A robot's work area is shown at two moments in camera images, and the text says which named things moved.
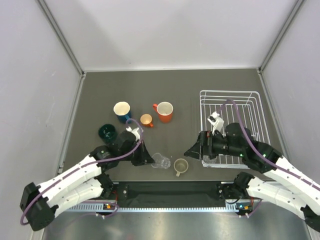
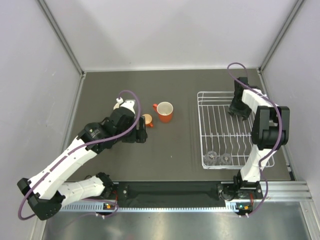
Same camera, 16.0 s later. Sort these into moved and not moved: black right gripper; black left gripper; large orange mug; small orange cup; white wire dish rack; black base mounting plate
Moved: black right gripper; black left gripper
Not moved: small orange cup; large orange mug; black base mounting plate; white wire dish rack
